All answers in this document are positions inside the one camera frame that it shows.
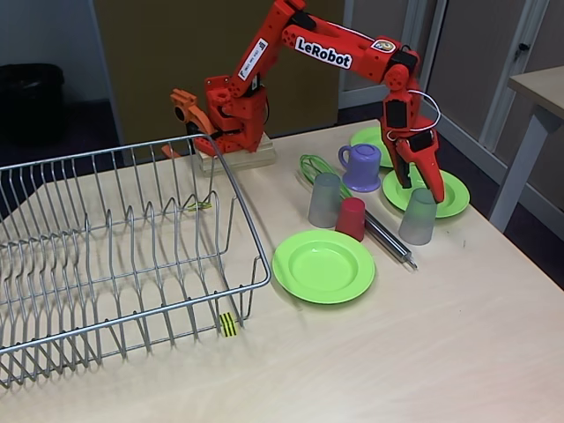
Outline purple plastic mug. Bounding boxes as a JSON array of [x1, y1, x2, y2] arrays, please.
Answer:
[[338, 143, 382, 193]]

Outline translucent grey plastic cup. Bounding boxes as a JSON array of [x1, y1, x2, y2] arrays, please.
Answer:
[[398, 188, 438, 246], [308, 172, 343, 229]]

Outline red plastic cup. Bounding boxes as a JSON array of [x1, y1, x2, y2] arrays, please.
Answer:
[[334, 197, 367, 243]]

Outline green plastic plate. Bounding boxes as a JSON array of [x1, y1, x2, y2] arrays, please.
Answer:
[[350, 126, 397, 168], [271, 228, 376, 305], [381, 169, 470, 219]]

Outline grey office cabinet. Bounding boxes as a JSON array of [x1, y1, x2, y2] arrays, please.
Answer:
[[338, 0, 564, 208]]

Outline beige side table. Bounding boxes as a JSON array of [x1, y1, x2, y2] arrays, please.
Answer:
[[487, 65, 564, 233]]

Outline wooden base block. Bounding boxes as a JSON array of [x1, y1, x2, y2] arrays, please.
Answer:
[[197, 131, 278, 176]]

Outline orange plastic clamp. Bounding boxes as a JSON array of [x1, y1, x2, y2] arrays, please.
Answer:
[[160, 87, 219, 160]]

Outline brown cork board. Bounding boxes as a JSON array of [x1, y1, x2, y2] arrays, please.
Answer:
[[94, 0, 345, 142]]

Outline black trash bin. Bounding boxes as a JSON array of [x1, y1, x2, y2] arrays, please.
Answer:
[[0, 63, 66, 146]]

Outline green whisk steel handle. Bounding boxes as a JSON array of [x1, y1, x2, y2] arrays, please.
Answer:
[[299, 152, 419, 271]]

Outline black power cable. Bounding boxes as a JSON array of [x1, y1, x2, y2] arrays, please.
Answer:
[[260, 87, 271, 131]]

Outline metal wire dish rack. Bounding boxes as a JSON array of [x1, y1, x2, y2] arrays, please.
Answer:
[[0, 134, 272, 390]]

